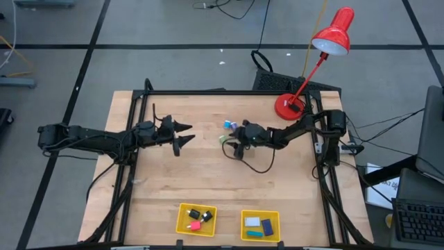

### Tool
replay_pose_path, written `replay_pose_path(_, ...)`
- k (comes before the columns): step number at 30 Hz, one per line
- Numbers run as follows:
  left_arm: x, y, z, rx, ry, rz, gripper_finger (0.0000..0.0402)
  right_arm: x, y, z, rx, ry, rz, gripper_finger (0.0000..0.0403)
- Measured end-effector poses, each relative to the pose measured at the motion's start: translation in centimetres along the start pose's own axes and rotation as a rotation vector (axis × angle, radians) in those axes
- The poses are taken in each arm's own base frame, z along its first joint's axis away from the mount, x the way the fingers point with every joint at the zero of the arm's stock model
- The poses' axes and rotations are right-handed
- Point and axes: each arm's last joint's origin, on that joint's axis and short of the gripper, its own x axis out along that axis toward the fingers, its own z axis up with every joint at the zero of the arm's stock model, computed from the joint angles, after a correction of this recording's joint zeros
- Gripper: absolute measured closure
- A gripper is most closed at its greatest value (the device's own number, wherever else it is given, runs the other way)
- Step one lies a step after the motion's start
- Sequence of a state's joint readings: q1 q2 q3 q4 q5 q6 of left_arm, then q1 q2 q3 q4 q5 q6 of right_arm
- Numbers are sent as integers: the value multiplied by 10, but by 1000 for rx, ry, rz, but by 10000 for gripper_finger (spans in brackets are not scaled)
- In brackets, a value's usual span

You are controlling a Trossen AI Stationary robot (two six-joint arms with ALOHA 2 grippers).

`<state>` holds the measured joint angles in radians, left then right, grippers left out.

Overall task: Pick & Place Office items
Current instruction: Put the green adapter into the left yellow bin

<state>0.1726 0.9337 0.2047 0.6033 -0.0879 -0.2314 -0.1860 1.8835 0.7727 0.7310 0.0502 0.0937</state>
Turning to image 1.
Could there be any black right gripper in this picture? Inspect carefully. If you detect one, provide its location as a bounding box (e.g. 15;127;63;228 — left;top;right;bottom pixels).
225;120;270;149

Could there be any black left camera cable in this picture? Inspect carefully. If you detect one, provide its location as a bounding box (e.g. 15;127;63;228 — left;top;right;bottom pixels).
152;103;166;124

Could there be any grey floor bar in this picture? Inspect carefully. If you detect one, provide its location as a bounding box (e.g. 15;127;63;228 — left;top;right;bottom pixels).
13;0;76;8
0;76;37;89

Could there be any navy blue eraser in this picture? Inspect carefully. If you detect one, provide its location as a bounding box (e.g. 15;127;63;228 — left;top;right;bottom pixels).
261;218;275;237

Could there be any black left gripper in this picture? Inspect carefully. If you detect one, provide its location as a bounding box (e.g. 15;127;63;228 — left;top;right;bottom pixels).
156;114;196;149

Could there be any white paper sheet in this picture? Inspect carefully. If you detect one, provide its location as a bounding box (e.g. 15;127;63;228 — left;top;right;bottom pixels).
364;162;400;210

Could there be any black clamp mount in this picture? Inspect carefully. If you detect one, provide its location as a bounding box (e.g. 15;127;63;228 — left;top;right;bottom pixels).
341;143;365;156

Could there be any black camera cable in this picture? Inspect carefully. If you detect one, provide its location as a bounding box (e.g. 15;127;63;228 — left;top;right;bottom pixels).
221;138;277;174
152;103;166;124

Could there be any black right camera cable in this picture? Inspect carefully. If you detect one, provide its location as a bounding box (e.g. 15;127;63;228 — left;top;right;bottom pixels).
221;138;277;174

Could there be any white floor cable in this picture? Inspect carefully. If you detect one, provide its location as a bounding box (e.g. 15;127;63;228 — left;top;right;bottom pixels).
0;0;17;70

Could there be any black aluminium table frame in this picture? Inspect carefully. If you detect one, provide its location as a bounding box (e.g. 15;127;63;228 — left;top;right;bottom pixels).
83;78;374;246

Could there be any black looped floor cable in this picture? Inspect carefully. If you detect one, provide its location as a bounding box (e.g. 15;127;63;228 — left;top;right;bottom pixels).
250;0;274;73

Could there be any black mesh panel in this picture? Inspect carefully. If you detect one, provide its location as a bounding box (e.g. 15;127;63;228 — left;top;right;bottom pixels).
252;68;343;94

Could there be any yellow hanging cable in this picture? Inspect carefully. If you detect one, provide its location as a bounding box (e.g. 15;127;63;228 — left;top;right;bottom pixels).
300;0;329;78

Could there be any black keyboard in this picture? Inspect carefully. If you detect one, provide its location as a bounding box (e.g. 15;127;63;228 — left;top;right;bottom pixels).
388;167;444;250

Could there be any yellow plastic basket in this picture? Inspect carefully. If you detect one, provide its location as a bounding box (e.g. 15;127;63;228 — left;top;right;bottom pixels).
240;209;281;243
175;202;219;238

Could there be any black floor object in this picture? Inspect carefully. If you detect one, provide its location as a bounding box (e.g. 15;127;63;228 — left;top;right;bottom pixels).
0;107;15;131

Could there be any red desk lamp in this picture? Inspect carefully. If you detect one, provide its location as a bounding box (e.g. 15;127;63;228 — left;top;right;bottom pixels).
273;6;356;122

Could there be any grey laptop lid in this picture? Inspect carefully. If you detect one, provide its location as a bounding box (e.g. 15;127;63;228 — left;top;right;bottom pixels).
415;85;444;181

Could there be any black side table bar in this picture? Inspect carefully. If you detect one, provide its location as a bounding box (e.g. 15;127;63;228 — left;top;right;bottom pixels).
360;154;417;188

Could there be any black curved floor cable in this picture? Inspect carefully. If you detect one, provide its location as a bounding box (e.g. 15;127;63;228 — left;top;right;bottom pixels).
193;0;257;21

